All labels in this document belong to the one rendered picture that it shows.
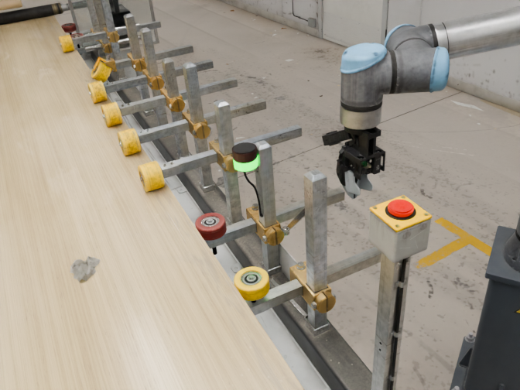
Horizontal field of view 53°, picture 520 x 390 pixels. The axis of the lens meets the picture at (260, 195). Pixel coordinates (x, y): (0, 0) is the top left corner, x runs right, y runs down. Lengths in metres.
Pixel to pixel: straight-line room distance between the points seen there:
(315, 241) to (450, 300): 1.41
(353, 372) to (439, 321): 1.15
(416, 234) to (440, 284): 1.70
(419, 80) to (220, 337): 0.66
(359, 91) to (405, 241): 0.39
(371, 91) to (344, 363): 0.62
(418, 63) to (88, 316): 0.87
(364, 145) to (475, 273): 1.55
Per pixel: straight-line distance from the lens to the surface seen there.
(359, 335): 2.29
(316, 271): 1.21
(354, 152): 1.21
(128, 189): 1.60
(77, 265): 1.35
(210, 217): 1.40
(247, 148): 1.27
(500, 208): 3.10
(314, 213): 1.10
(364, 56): 1.11
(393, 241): 0.84
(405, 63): 1.14
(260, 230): 1.42
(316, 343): 1.34
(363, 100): 1.14
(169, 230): 1.39
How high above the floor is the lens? 1.72
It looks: 34 degrees down
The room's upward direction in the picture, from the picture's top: 5 degrees counter-clockwise
